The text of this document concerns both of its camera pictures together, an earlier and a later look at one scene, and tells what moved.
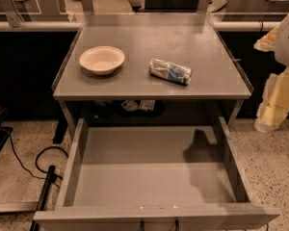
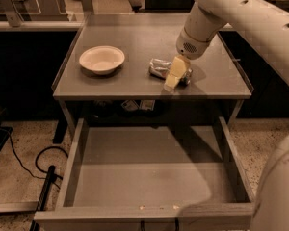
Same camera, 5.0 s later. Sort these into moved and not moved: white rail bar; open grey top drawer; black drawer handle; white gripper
Moved: white gripper
Not moved: black drawer handle; open grey top drawer; white rail bar
